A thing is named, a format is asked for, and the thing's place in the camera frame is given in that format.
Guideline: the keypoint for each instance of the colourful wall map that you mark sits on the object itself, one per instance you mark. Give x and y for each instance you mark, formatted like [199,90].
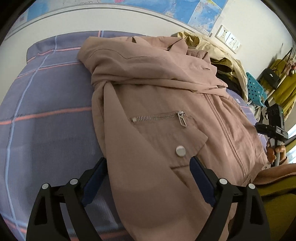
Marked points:
[130,16]

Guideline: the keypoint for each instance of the white wall socket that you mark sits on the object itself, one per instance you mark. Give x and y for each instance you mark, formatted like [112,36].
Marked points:
[223,34]
[231,40]

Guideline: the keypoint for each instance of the person's right hand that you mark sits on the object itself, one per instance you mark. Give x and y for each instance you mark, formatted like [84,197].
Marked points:
[271,153]

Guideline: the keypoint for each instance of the black garment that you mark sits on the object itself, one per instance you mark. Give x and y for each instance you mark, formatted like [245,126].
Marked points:
[231,81]

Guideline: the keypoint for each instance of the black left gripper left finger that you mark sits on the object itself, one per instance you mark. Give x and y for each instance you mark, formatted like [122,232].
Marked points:
[46,221]

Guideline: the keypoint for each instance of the pink zip jacket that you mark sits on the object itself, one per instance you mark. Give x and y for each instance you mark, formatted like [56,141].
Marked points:
[155,105]

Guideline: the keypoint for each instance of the purple plaid bed sheet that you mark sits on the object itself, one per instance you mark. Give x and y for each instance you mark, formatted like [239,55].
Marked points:
[48,134]

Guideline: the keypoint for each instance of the olive green garment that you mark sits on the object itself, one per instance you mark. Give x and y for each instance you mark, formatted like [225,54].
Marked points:
[222,67]

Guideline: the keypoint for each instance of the black handbag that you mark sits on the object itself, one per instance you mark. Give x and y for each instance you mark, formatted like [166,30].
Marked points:
[271,77]

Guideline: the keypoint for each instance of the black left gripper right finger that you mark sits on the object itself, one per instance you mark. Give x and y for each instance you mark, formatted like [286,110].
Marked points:
[250,220]

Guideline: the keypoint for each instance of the orange-sleeved right forearm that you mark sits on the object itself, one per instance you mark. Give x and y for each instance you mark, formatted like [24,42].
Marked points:
[275,174]

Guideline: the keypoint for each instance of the white wall socket left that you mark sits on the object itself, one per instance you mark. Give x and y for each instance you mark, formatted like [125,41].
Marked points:
[223,34]

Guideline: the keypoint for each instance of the teal perforated plastic basket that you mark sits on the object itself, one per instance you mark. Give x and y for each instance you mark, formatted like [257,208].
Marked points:
[256,93]

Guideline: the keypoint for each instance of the yellow hanging clothes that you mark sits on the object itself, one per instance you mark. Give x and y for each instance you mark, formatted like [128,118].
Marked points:
[284,95]

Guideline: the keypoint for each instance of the white wall socket middle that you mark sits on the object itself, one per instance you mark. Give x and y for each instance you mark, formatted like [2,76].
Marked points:
[231,40]

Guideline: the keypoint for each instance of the cream yellow garment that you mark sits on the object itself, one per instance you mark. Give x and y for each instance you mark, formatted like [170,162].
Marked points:
[242,80]

